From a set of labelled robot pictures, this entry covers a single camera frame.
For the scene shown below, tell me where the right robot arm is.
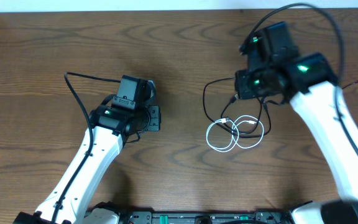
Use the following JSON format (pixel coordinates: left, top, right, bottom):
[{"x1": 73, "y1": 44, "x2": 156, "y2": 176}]
[{"x1": 235, "y1": 22, "x2": 358, "y2": 223}]

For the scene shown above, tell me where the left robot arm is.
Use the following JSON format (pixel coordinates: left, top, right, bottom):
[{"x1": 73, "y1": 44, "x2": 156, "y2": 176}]
[{"x1": 14, "y1": 75, "x2": 161, "y2": 224}]

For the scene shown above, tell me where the black usb cable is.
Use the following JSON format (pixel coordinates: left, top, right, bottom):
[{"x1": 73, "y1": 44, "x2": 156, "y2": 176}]
[{"x1": 202, "y1": 77, "x2": 272, "y2": 139}]

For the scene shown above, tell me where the white usb cable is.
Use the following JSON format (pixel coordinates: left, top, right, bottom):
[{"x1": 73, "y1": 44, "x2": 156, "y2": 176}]
[{"x1": 205, "y1": 114, "x2": 265, "y2": 153}]

